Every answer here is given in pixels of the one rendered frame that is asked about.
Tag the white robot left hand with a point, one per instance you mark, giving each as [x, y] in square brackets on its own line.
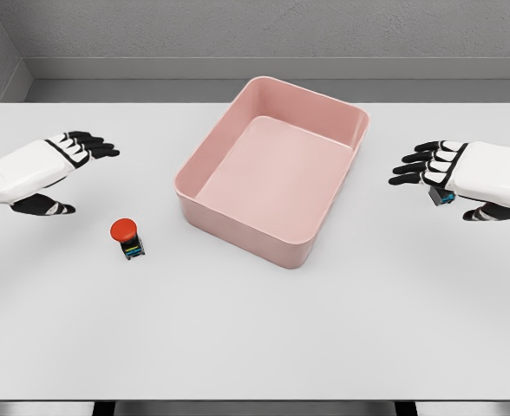
[29, 167]

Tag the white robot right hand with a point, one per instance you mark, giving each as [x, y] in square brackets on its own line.
[493, 173]

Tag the pink rectangular basket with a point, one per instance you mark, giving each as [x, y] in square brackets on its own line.
[276, 173]

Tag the grey blue industrial switch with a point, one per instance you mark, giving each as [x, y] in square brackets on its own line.
[440, 197]

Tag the red button industrial switch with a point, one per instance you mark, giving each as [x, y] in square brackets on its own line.
[124, 230]

